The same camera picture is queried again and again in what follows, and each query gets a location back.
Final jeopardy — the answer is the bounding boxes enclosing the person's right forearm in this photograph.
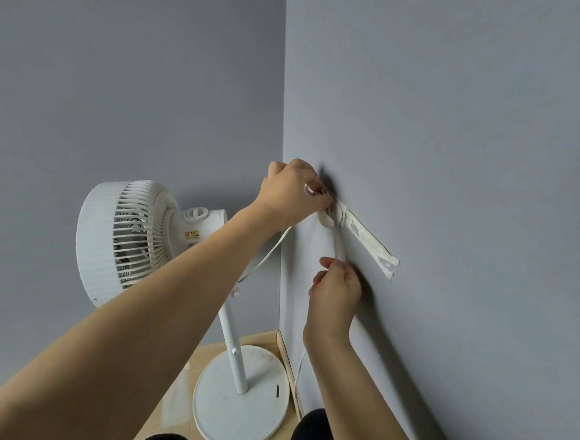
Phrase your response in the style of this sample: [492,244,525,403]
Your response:
[298,335,466,440]

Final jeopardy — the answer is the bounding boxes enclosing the white power cord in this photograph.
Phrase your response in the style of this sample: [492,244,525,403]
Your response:
[230,177,354,396]

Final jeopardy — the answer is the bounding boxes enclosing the person's left forearm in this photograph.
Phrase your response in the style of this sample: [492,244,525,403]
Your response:
[0,184,292,440]

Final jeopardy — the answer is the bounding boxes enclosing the person's left hand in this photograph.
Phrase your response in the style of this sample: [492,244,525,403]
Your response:
[254,156,338,231]

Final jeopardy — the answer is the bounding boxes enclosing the person's right hand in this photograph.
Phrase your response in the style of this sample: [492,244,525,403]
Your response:
[302,256,365,352]

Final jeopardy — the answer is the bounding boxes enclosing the wooden baseboard strip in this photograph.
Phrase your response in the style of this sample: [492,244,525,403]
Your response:
[270,329,311,420]

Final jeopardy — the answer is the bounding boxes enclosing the white pedestal fan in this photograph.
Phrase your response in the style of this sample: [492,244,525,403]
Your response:
[62,175,305,440]

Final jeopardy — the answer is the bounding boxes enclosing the white wall bracket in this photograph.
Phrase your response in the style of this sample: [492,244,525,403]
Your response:
[338,206,405,283]

